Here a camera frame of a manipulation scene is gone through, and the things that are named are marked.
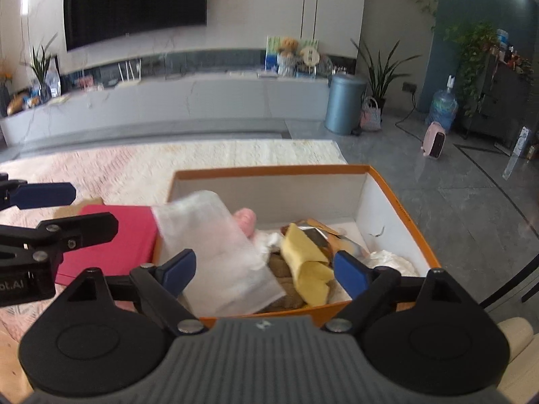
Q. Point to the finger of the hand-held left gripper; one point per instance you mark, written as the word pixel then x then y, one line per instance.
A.
pixel 46 195
pixel 80 227

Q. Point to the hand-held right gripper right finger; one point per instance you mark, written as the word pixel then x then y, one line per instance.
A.
pixel 351 271

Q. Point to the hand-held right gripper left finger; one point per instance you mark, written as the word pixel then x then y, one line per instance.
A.
pixel 181 269

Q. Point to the clear plastic bag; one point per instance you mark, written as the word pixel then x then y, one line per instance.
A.
pixel 210 252

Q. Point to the white tissue paper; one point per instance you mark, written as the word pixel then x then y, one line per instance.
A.
pixel 391 261

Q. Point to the silver snack packet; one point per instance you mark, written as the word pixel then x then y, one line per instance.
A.
pixel 324 240

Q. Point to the yellow cloth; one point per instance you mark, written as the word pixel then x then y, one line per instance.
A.
pixel 307 273

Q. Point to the brown plush toy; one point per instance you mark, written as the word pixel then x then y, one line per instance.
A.
pixel 284 275

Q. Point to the white and pink crochet toy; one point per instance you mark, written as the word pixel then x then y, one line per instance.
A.
pixel 246 219

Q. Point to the orange cardboard box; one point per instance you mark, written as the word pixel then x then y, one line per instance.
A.
pixel 269 193

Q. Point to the tan cloth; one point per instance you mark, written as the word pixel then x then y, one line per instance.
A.
pixel 75 208

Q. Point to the red box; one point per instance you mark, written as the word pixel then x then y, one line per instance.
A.
pixel 113 240

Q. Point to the pink lace tablecloth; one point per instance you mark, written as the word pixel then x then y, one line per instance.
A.
pixel 126 168

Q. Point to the plant in glass vase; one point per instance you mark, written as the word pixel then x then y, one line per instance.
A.
pixel 42 71

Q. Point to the white router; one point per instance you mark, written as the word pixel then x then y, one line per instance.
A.
pixel 128 80

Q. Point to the pink space heater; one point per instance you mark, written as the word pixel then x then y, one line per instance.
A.
pixel 433 141

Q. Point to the woven bag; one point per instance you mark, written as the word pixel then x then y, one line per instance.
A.
pixel 371 115

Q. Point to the grey TV cabinet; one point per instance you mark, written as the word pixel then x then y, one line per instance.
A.
pixel 168 96

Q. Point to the blue-grey trash can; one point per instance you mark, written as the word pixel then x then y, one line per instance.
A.
pixel 345 105

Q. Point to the cream cushion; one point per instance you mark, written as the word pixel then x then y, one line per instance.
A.
pixel 516 345

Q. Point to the blue water jug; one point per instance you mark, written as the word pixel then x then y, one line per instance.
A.
pixel 442 109

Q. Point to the long-leaf potted plant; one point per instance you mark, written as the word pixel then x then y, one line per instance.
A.
pixel 381 80

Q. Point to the white round sign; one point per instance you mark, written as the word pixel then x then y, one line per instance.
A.
pixel 310 56

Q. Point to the small teddy bear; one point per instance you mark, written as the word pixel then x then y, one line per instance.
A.
pixel 289 47

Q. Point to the dark storage cabinet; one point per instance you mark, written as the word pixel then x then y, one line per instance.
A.
pixel 505 92

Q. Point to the green climbing plant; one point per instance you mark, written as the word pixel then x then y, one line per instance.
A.
pixel 476 54

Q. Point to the black wall television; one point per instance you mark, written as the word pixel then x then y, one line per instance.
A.
pixel 134 4

